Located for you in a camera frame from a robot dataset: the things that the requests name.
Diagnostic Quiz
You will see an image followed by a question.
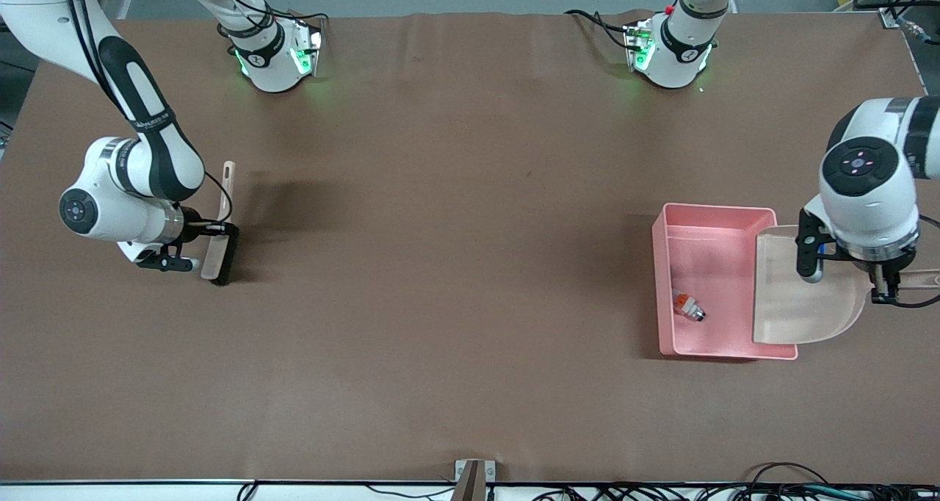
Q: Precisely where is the black cable bundle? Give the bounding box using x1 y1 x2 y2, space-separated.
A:
529 461 940 501

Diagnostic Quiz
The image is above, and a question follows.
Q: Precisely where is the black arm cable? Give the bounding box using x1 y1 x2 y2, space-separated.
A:
878 213 940 309
59 0 234 227

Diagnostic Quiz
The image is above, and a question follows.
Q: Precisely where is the brown table cloth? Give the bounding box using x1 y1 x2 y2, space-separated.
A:
0 9 940 485

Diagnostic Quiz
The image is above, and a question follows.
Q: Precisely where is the black base cable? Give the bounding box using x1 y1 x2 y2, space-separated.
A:
564 9 636 50

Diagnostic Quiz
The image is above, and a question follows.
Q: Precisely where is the metal table edge bracket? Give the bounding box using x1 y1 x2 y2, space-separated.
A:
455 459 497 501

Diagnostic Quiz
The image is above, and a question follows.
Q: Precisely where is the beige plastic dustpan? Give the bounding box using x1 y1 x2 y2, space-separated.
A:
752 224 940 346

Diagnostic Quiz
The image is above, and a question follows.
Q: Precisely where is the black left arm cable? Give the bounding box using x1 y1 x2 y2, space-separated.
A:
878 213 940 309

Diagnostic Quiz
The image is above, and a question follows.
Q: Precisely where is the pink plastic bin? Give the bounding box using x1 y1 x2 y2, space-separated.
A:
652 202 799 361

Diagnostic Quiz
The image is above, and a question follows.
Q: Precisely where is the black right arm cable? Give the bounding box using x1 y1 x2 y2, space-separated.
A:
59 0 234 227

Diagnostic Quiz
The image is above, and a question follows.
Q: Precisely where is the beige brush with black bristles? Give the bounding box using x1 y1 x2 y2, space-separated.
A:
200 160 240 287

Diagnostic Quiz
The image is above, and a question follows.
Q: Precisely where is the small white electronic connector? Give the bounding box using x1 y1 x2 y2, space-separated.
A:
671 289 707 324

